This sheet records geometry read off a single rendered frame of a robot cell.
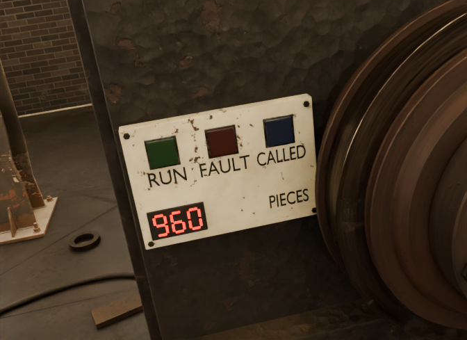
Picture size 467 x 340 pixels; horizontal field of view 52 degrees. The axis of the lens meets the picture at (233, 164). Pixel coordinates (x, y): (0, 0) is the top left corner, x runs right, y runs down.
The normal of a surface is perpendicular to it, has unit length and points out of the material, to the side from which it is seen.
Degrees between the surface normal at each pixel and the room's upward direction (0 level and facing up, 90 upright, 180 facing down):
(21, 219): 90
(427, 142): 59
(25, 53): 90
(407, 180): 74
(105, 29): 90
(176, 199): 90
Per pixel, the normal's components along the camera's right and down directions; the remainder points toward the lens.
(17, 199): 0.17, 0.35
